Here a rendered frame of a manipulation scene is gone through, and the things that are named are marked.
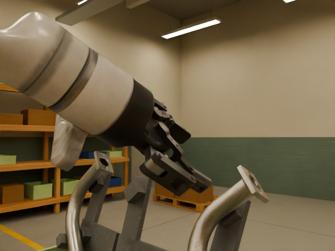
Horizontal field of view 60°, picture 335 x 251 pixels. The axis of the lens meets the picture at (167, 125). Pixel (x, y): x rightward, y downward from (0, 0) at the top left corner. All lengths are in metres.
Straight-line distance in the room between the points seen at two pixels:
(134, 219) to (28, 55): 0.41
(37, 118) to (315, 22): 5.67
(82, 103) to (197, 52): 7.99
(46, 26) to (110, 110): 0.09
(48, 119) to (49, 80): 4.90
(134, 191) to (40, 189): 4.60
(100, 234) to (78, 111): 0.45
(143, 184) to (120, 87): 0.34
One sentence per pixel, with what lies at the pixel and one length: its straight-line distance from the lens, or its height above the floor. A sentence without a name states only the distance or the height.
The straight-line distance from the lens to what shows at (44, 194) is 5.19.
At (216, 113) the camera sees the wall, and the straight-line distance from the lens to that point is 7.59.
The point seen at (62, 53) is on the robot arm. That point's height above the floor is 1.31.
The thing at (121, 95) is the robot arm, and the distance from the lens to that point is 0.28.
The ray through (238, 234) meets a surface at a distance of 0.50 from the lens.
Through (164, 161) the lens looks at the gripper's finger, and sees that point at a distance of 0.28.
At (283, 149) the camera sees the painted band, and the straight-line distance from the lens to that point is 6.82.
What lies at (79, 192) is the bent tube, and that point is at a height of 1.11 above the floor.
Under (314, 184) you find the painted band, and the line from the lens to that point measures 6.71.
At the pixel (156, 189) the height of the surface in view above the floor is 0.23.
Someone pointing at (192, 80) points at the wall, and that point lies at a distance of 8.14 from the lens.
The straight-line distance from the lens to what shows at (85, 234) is 0.71.
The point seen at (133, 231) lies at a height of 1.06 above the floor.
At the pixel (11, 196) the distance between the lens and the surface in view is 5.01.
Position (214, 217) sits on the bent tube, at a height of 1.11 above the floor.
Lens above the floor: 1.24
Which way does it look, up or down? 2 degrees up
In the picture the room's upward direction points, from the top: straight up
